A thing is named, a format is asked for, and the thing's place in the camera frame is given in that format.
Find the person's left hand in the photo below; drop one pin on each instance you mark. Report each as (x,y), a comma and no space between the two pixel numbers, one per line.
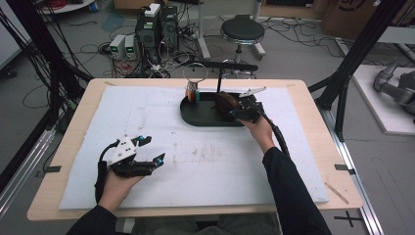
(115,191)

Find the person's right hand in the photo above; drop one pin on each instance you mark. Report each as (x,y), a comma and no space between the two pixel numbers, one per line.
(262,133)

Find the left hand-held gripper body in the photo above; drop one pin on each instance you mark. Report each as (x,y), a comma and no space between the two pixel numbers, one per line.
(125,153)

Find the thin wooden stick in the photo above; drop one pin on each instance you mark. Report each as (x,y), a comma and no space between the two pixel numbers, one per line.
(336,193)

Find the grey bench power supply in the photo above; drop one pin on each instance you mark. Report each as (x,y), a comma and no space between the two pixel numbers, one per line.
(116,46)
(129,47)

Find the small white box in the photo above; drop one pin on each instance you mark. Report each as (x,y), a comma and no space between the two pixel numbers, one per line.
(152,9)

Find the person's legs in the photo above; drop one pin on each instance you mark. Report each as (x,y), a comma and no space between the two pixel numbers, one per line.
(208,226)

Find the black oval tray with stand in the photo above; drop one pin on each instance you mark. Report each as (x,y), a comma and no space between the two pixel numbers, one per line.
(202,114)

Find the black computer tower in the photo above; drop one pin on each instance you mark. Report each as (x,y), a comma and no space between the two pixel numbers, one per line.
(156,32)

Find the white foam mat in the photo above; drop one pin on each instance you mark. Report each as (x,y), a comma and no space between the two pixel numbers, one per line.
(212,169)

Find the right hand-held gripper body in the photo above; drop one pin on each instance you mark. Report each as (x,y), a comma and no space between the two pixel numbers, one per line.
(249,109)

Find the brown leather pouch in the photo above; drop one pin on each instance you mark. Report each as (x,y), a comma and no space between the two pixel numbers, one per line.
(225,103)

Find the black round stool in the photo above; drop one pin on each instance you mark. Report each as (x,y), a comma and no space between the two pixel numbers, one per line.
(243,31)

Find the black tape strip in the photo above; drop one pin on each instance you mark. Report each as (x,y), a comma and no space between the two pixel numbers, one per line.
(52,169)
(344,168)

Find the brown cardboard box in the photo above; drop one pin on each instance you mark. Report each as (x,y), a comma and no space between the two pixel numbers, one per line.
(352,16)

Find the white metal leg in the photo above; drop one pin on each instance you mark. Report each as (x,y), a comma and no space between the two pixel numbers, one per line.
(203,36)

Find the white platform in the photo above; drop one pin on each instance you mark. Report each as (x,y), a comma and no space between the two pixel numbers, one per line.
(368,107)

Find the black metal frame post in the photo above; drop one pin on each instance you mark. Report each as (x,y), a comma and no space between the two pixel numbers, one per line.
(42,42)
(359,49)

